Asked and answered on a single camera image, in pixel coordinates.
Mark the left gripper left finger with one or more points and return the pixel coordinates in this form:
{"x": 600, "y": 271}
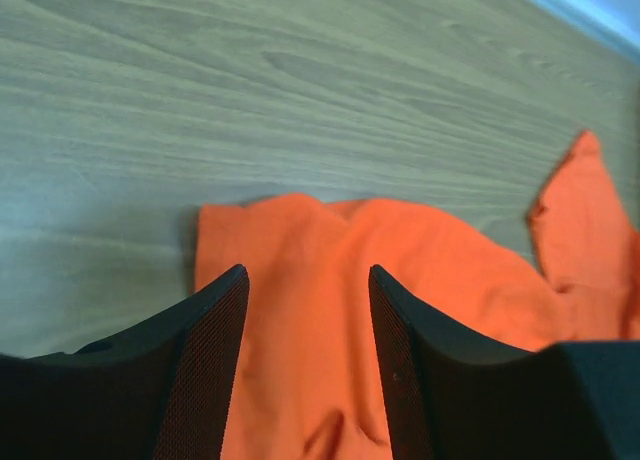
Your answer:
{"x": 160, "y": 389}

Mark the orange t shirt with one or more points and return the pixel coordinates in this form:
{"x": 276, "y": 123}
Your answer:
{"x": 307, "y": 383}

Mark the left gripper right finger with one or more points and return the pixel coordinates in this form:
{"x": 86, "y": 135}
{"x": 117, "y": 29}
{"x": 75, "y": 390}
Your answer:
{"x": 451, "y": 392}

